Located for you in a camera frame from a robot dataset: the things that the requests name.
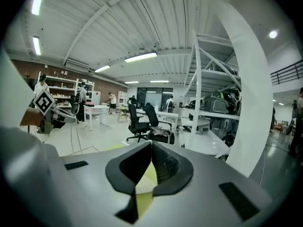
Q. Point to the pale yellow sheet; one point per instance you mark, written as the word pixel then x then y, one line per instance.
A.
pixel 145 185

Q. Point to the white fabric bag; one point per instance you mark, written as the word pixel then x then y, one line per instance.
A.
pixel 16 169

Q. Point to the white metal storage rack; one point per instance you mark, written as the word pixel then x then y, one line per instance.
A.
pixel 213 79

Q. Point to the person's left forearm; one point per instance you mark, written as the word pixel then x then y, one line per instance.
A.
pixel 32 117

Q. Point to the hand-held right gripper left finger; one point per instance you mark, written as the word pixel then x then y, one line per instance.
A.
pixel 126 174

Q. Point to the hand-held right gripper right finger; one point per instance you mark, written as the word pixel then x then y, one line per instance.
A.
pixel 171 174

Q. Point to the grey green backpack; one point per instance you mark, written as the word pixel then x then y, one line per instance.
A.
pixel 216 104

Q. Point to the ceiling air conditioner unit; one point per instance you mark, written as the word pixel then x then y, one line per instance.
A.
pixel 77 65

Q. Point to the round ceiling light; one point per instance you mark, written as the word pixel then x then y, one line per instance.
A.
pixel 273 34

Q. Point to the black office chair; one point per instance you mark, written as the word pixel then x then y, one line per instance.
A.
pixel 158 125
pixel 136 122

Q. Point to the black balcony railing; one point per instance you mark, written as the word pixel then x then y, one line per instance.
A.
pixel 287 72

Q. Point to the wooden stool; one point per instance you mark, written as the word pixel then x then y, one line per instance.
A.
pixel 122 114

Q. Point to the grey mesh chair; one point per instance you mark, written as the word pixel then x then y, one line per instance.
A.
pixel 74 107

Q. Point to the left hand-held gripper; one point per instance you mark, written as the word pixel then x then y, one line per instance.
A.
pixel 44 102

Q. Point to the white wall shelf unit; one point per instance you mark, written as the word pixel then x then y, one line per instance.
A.
pixel 64 89

